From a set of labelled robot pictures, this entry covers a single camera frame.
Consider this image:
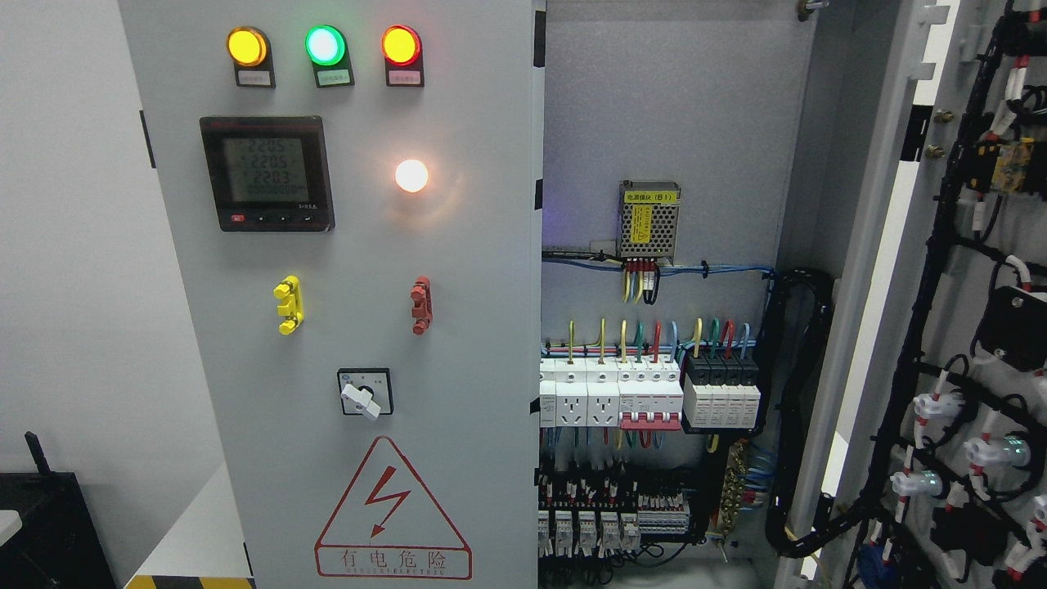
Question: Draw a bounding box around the black box at left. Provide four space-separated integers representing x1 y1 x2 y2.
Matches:
1 432 116 588

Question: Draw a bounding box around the yellow indicator light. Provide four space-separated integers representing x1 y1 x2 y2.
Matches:
226 26 269 68

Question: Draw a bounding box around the red electric warning sticker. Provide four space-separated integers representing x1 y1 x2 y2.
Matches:
314 436 472 579

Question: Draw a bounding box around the green indicator light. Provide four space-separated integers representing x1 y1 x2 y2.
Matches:
304 24 347 66

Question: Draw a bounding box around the grey cabinet door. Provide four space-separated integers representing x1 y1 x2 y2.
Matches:
119 1 542 588
766 1 1045 588

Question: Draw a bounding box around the white socket breaker row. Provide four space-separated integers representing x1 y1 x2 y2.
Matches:
537 357 683 431

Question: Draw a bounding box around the white rotary selector switch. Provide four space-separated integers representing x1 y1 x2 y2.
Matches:
337 366 395 421

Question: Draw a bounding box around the white glowing indicator light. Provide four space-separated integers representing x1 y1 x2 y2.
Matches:
395 158 430 194

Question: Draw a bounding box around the red indicator light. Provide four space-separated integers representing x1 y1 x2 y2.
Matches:
381 24 422 67

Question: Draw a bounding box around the brass ground bar right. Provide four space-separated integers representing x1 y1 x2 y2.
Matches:
717 440 748 539

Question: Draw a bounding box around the black white surge protector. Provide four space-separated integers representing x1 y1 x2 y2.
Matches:
683 352 766 436

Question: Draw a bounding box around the red terminal post block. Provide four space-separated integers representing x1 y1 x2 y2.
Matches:
409 276 435 335

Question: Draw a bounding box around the yellow terminal post block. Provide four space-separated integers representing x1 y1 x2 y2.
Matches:
272 275 304 335

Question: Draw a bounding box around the metal mesh power supply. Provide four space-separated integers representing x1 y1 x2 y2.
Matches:
618 180 681 259

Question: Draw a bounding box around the black digital power meter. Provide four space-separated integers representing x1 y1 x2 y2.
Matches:
200 115 335 232

